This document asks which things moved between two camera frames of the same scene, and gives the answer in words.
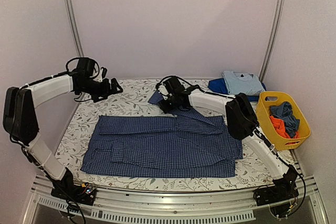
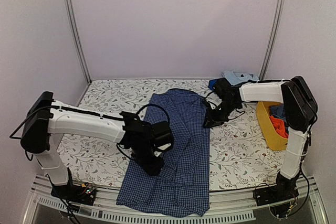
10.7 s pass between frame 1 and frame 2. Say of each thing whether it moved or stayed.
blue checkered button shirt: moved
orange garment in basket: stayed
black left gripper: moved
